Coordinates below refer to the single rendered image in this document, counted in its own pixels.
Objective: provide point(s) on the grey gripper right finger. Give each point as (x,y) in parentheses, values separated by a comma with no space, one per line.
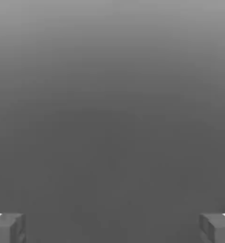
(218,228)

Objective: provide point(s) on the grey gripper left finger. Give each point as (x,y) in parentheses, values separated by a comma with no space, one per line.
(6,228)

